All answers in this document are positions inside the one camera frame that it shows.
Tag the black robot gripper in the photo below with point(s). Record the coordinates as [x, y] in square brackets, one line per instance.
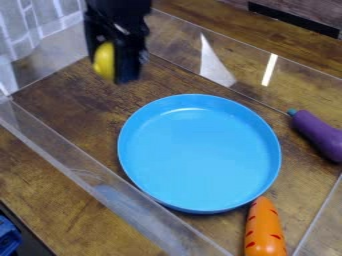
[118, 19]

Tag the yellow lemon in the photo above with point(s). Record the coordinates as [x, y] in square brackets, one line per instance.
[104, 61]

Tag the blue round tray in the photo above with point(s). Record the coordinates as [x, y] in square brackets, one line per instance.
[199, 152]

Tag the purple toy eggplant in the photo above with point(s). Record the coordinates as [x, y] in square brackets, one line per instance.
[325, 137]

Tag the blue plastic object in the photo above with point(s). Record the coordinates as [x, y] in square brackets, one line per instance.
[9, 237]

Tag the orange toy carrot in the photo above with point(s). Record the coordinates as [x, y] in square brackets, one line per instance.
[263, 235]

